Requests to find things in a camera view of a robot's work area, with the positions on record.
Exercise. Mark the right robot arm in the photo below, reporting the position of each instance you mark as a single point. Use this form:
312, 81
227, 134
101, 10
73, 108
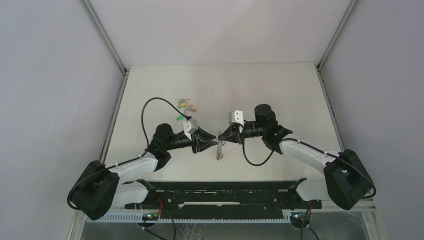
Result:
345, 179

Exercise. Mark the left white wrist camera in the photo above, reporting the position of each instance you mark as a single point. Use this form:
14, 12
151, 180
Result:
190, 126

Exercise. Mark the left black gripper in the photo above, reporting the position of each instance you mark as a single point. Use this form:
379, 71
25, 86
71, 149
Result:
202, 145

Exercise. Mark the right aluminium frame post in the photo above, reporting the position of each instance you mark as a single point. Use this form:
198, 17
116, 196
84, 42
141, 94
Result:
320, 67

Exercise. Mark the metal chain keyring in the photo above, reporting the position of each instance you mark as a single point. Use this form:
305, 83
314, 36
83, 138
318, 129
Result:
219, 148

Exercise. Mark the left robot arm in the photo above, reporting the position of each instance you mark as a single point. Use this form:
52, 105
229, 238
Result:
103, 187

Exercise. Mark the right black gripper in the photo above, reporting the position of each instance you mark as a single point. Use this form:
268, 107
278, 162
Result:
228, 135

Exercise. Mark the left aluminium frame post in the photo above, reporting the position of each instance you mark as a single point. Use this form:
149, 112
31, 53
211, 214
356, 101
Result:
97, 24

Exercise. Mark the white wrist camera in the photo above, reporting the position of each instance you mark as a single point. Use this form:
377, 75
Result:
190, 126
236, 118

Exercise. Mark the aluminium frame post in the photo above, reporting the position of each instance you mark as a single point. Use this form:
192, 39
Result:
97, 24
320, 67

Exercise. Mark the white toothed cable strip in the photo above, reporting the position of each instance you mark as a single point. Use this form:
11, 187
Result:
154, 217

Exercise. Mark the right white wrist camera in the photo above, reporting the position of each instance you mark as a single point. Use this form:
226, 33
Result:
236, 118

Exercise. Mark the orange tagged key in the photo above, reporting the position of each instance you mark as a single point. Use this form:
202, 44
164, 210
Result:
191, 108

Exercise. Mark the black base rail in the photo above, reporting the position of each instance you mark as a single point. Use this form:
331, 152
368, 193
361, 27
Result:
224, 198

